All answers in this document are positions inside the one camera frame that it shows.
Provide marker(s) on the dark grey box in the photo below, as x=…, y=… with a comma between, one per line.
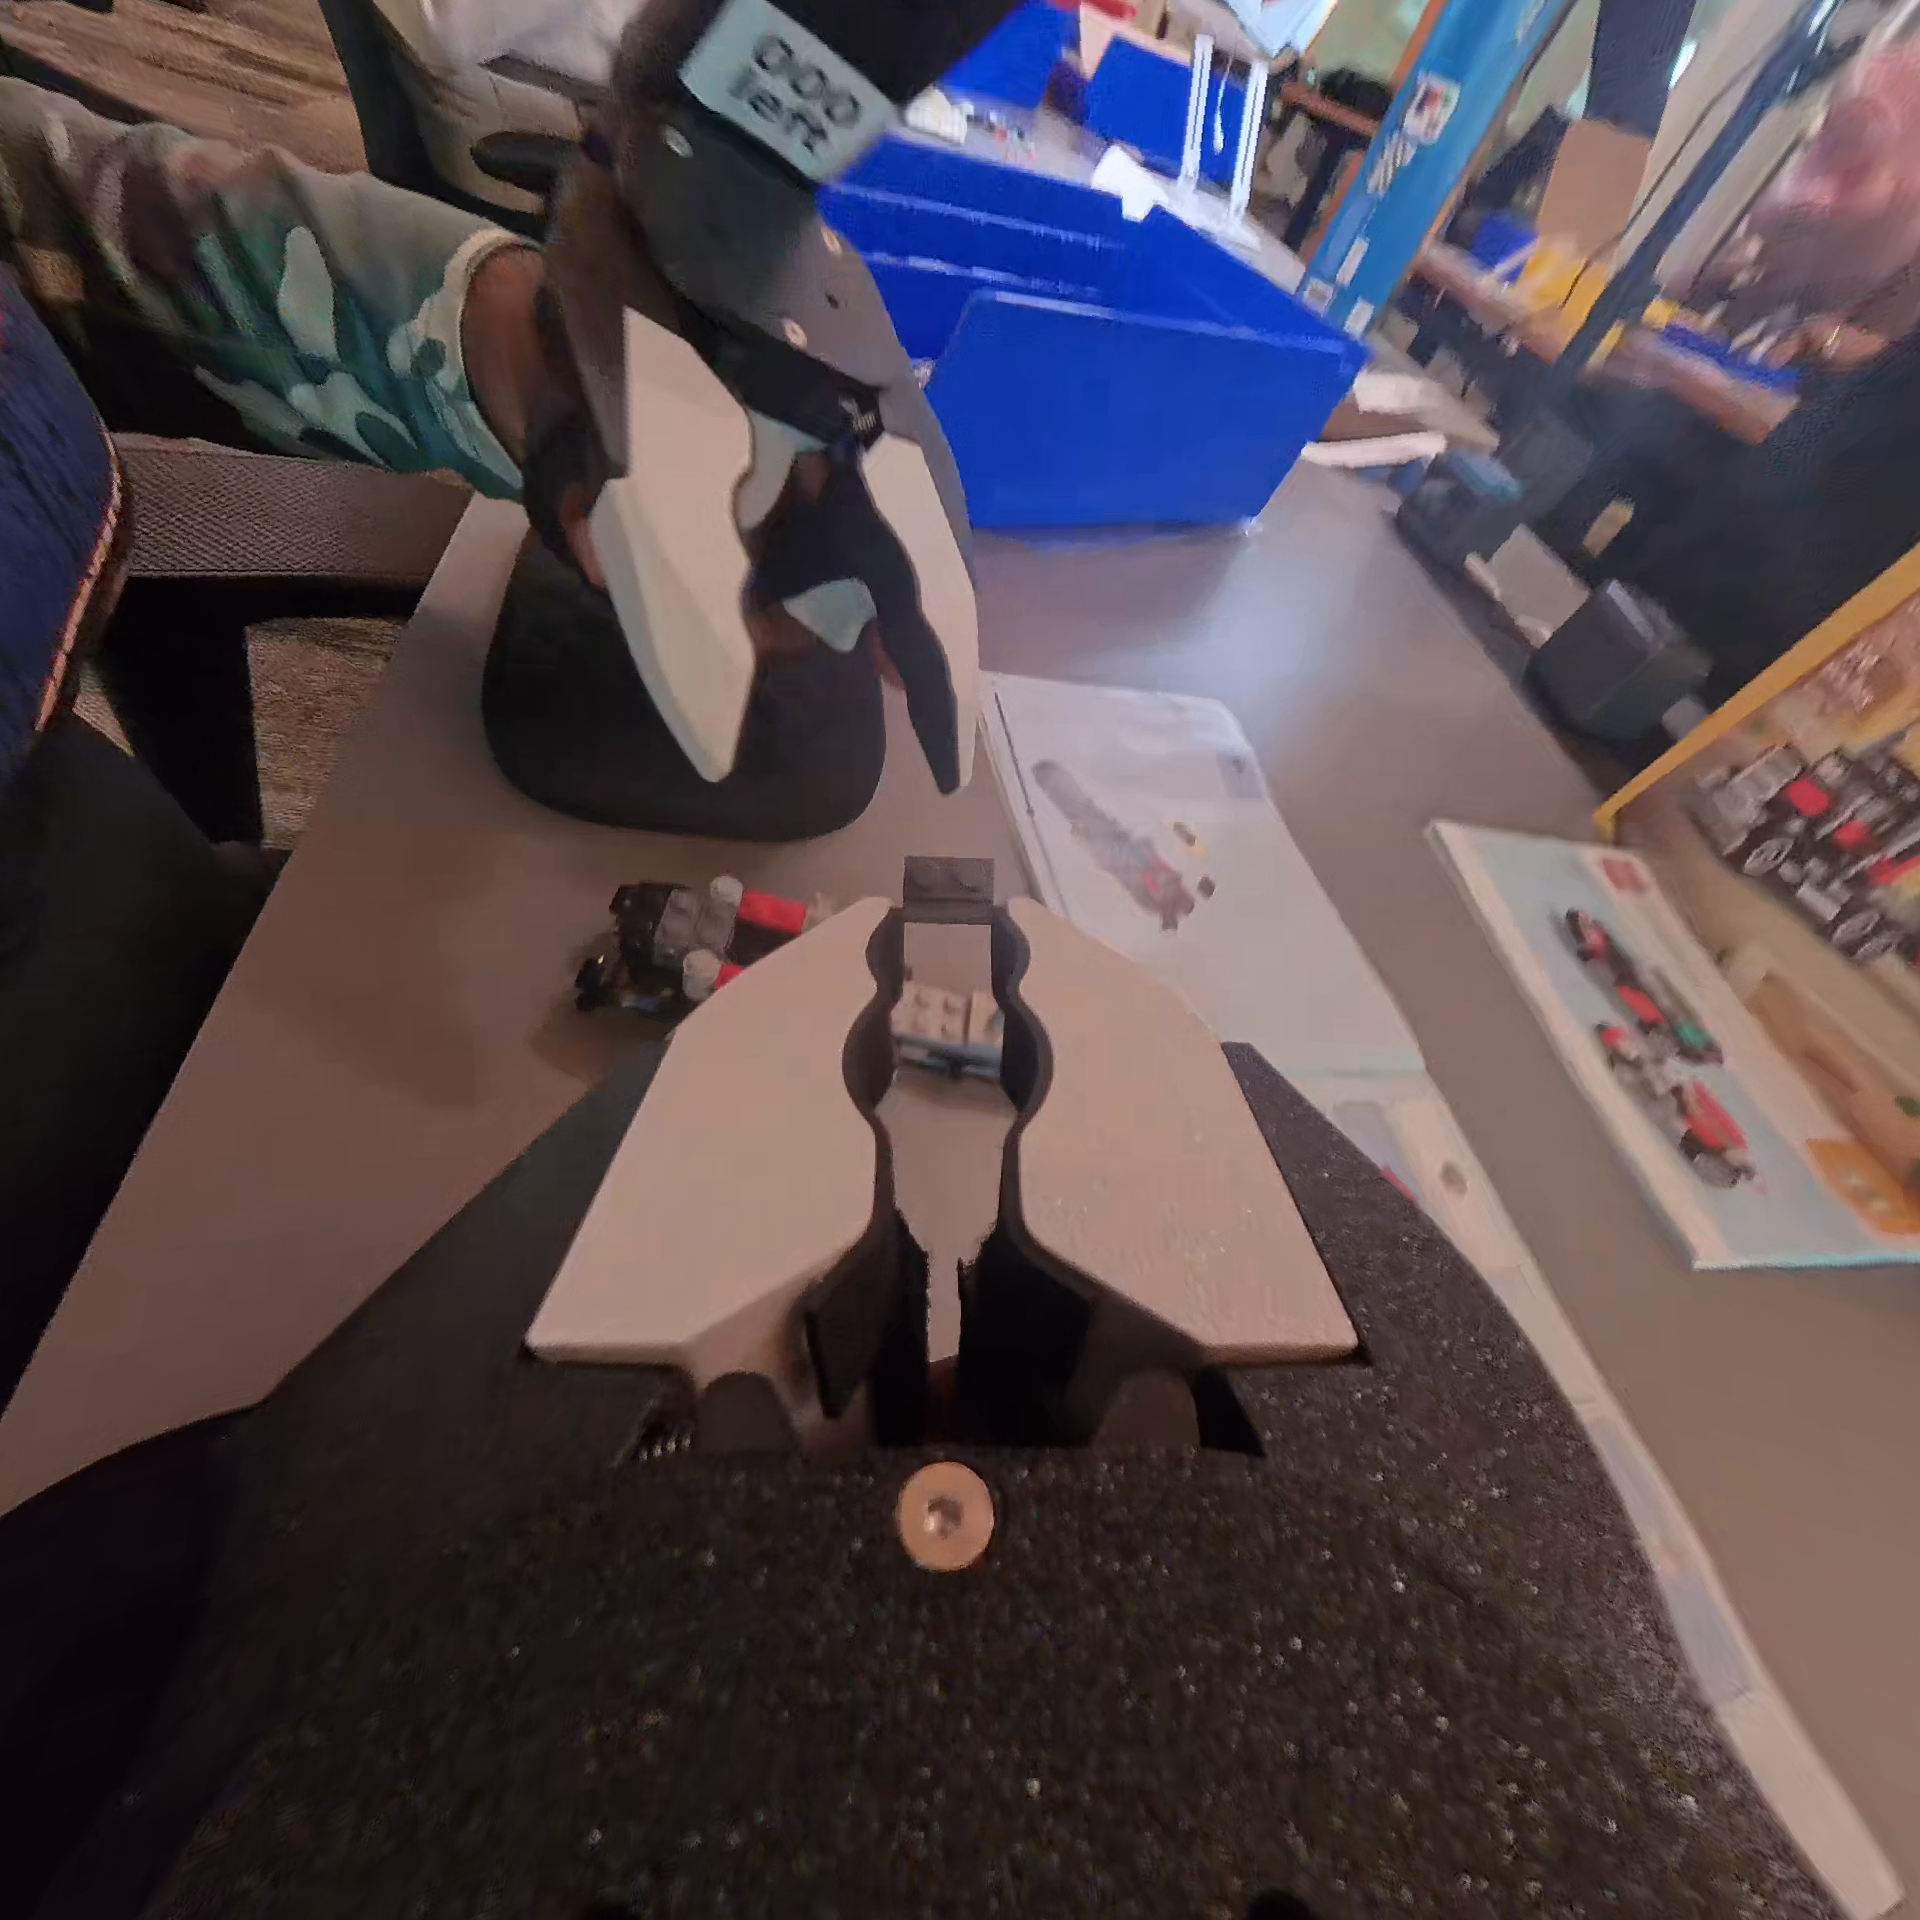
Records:
x=1612, y=652

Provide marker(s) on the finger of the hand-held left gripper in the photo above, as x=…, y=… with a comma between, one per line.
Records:
x=931, y=570
x=675, y=554

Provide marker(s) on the yellow-edged toy box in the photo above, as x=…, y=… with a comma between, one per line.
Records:
x=1801, y=781

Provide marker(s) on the grey desk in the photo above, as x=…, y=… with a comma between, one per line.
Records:
x=1350, y=674

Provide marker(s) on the clear acrylic stand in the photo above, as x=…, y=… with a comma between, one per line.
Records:
x=1223, y=135

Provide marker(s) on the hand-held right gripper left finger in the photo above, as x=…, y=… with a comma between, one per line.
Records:
x=721, y=1185

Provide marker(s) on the person's left forearm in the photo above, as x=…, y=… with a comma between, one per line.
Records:
x=225, y=284

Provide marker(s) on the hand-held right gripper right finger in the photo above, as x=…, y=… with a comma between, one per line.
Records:
x=1171, y=1185

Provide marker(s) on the small dark grey brick plate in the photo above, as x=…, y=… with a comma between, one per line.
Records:
x=949, y=884

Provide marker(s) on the black rounded pad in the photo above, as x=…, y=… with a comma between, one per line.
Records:
x=600, y=751

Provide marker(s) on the dark printed sweatshirt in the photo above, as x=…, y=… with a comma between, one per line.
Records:
x=45, y=524

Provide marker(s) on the grey and black brick assembly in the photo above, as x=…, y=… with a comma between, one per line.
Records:
x=675, y=938

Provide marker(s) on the person's left hand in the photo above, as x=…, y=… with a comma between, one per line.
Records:
x=507, y=344

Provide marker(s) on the closed brick instruction booklet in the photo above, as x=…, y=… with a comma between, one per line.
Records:
x=1621, y=1081

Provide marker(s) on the tall blue toy box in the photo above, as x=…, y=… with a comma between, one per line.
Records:
x=1424, y=135

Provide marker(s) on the open brick instruction booklet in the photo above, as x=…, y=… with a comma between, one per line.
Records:
x=1184, y=871

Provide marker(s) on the small light grey brick assembly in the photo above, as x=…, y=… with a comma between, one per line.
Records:
x=949, y=1034

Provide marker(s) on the large blue plastic bin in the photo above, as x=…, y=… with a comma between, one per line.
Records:
x=1110, y=421

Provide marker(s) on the grey mesh chair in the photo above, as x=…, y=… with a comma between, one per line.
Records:
x=271, y=601

